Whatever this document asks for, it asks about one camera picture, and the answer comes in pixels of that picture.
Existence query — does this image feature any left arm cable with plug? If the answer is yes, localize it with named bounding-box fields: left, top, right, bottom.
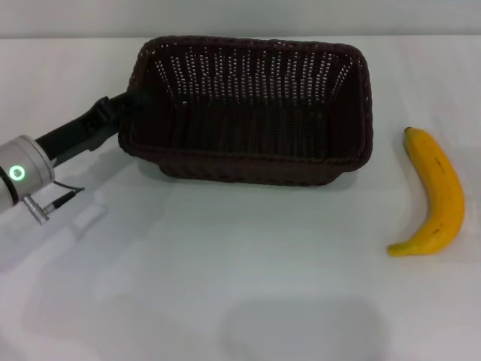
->
left=23, top=179, right=86, bottom=226

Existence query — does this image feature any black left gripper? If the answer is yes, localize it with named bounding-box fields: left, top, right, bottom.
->
left=35, top=91, right=132, bottom=167

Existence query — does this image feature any yellow banana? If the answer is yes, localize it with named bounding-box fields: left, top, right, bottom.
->
left=387, top=126, right=467, bottom=258

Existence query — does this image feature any dark brown woven basket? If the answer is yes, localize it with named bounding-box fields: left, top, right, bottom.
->
left=116, top=35, right=374, bottom=187

